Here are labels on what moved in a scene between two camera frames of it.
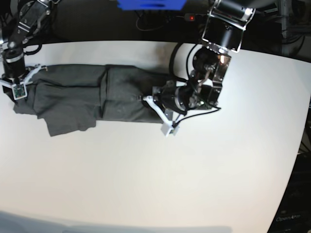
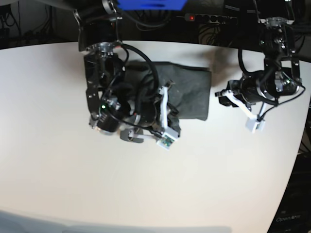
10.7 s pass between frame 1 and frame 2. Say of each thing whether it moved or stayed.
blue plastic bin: stayed
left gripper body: moved
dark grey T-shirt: moved
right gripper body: moved
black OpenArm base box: stayed
